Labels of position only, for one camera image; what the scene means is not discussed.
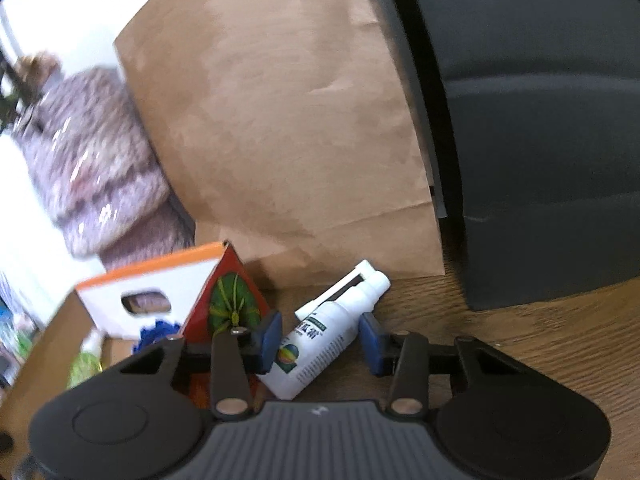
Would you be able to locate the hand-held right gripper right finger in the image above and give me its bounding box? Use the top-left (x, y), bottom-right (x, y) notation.
top-left (359, 311), bottom-right (526, 417)

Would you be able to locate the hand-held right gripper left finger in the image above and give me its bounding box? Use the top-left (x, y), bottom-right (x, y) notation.
top-left (120, 310), bottom-right (283, 418)

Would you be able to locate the white spray bottle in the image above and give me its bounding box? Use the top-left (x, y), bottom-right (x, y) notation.
top-left (261, 259), bottom-right (392, 401)

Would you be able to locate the cardboard box with orange rim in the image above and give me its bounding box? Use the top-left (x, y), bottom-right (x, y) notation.
top-left (0, 241), bottom-right (281, 466)

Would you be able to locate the green packet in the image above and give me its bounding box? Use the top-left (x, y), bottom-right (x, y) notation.
top-left (67, 352), bottom-right (103, 388)

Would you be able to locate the brown paper bag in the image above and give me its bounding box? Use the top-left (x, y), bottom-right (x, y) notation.
top-left (114, 0), bottom-right (446, 291)

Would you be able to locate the purple mottled ceramic vase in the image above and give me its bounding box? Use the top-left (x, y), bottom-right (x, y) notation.
top-left (10, 65), bottom-right (197, 313)

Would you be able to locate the black monitor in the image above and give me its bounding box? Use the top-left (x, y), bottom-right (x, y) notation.
top-left (375, 0), bottom-right (640, 311)

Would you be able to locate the dried roses bouquet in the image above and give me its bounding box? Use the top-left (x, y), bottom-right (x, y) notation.
top-left (0, 50), bottom-right (63, 126)

